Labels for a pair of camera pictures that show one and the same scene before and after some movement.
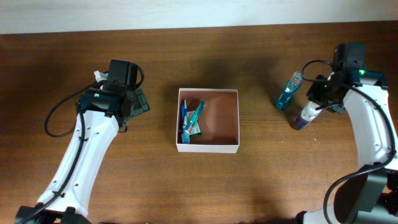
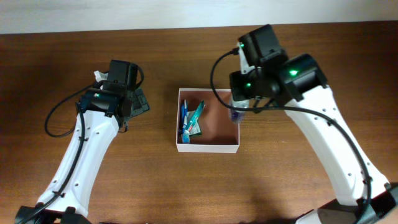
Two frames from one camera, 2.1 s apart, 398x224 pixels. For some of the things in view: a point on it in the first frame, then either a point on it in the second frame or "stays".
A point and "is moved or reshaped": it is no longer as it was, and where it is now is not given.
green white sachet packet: x=196 y=128 stays
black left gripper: x=141 y=104 stays
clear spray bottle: x=308 y=114 is moved or reshaped
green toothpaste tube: x=195 y=116 stays
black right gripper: x=313 y=95 -> x=238 y=92
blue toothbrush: x=185 y=137 stays
